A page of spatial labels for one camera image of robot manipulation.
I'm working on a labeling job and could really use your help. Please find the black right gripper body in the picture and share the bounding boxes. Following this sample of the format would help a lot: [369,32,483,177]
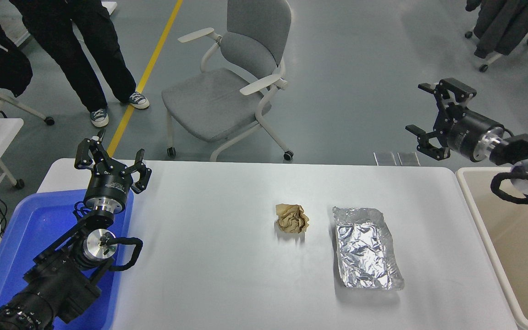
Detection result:
[445,108,499,162]

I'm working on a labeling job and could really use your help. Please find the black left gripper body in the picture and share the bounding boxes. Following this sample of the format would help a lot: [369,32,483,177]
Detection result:
[84,161,134,206]

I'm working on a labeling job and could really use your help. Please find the crumpled tan paper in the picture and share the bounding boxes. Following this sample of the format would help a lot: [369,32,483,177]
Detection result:
[275,204,309,233]

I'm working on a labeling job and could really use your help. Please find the blue plastic tray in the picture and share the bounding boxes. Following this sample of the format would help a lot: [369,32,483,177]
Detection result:
[0,189,134,330]

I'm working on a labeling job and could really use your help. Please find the white-framed chair with jacket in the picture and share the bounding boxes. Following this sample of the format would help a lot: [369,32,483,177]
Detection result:
[0,39,55,127]

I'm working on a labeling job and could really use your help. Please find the person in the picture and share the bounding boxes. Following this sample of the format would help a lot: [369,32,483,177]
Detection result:
[9,0,150,128]

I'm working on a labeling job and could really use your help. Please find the grey office chair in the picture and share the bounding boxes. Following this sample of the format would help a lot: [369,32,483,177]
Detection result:
[161,0,294,162]

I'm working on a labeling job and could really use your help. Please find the large pale bin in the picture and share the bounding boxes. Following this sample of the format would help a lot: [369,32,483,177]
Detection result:
[455,167,528,330]

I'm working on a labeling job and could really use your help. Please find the black jacket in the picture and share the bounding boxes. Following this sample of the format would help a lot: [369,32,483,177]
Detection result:
[0,0,33,98]

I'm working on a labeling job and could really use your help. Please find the silver foil tray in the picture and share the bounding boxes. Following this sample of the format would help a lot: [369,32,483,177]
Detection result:
[332,206,405,290]

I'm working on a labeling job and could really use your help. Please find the grey metal platform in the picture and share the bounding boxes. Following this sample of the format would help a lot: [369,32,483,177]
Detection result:
[0,17,32,49]

